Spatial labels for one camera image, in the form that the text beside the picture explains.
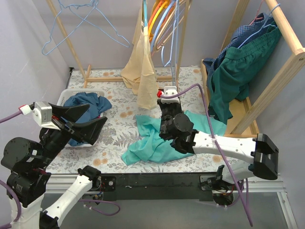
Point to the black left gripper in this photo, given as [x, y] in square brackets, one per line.
[66, 126]

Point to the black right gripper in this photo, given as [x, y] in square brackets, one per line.
[168, 105]

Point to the teal green shirt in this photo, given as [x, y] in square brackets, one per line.
[153, 148]

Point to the beige plastic hanger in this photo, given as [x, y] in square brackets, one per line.
[162, 35]

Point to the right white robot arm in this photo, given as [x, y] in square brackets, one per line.
[257, 157]

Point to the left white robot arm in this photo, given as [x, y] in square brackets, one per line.
[27, 161]

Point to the white plastic laundry basket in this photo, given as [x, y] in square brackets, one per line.
[67, 93]

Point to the beige garment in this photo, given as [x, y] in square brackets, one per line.
[139, 74]

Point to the wooden clothes rack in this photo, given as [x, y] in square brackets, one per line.
[93, 4]
[279, 90]

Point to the dark green shorts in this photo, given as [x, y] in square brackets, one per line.
[239, 66]

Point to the right wooden clothes rack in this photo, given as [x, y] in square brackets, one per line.
[279, 90]

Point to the orange plastic hangers bunch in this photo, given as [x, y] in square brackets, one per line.
[156, 16]

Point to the blue checkered shorts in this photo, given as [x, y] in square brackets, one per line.
[242, 36]

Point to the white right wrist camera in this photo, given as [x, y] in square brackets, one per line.
[168, 95]

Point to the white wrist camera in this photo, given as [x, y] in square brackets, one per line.
[41, 114]
[168, 95]

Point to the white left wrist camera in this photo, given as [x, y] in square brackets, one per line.
[41, 114]

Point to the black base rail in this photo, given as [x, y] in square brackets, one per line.
[160, 186]

